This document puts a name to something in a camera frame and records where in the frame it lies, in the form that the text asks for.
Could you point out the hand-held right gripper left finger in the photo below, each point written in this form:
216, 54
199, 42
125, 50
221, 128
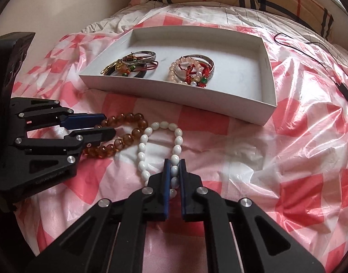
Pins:
167, 182

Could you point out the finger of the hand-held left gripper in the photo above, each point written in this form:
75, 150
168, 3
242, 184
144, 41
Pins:
83, 120
97, 135

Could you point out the white cardboard box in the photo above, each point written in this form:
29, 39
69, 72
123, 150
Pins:
233, 71

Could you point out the engraved silver bangle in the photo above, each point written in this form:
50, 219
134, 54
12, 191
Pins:
209, 62

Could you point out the red checkered plastic sheet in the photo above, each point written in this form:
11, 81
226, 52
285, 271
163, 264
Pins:
304, 148

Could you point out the thin hinged metal bangle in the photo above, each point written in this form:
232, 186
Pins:
145, 54

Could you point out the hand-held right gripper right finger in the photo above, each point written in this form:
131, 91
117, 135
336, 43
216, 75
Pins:
183, 182

